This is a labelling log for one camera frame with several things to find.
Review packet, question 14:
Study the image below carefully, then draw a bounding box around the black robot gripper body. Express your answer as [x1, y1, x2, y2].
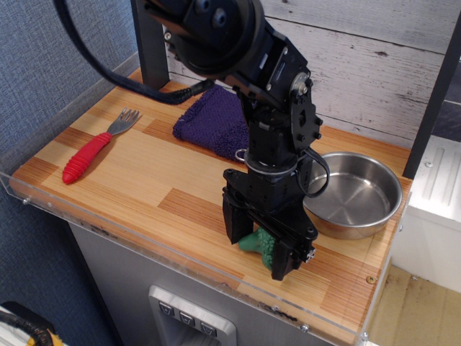
[223, 154, 318, 262]

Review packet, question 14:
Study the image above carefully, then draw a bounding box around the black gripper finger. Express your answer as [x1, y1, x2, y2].
[272, 238, 304, 281]
[223, 189, 254, 244]

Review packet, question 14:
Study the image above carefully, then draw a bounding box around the green toy broccoli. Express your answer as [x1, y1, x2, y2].
[238, 227, 276, 270]

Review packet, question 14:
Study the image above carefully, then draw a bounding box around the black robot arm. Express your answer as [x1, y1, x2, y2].
[144, 1, 326, 280]

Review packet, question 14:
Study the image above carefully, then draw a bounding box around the stainless steel pan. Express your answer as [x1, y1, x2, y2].
[234, 148, 403, 241]

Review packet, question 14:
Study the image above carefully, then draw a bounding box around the purple folded towel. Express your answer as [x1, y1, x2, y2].
[173, 86, 249, 161]

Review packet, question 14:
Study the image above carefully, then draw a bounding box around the silver dispenser panel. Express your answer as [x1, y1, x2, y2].
[148, 285, 238, 345]

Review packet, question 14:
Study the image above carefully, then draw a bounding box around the grey cabinet front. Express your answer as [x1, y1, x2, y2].
[68, 221, 346, 346]

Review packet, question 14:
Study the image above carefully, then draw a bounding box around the white ridged appliance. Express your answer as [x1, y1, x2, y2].
[391, 136, 460, 292]

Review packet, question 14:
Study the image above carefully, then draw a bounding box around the clear acrylic table guard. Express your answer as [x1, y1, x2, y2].
[1, 53, 400, 345]

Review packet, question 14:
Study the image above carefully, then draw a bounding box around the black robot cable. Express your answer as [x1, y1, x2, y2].
[53, 0, 215, 106]

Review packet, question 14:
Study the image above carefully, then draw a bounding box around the red handled fork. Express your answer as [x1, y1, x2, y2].
[62, 108, 140, 184]

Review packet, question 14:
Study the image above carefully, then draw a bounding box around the black left vertical post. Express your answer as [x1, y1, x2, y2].
[131, 0, 170, 90]

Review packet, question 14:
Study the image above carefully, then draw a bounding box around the black vertical post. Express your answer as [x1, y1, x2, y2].
[403, 14, 460, 179]
[131, 0, 170, 90]

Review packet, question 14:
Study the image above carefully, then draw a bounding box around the black right vertical post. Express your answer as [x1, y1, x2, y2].
[403, 14, 460, 179]

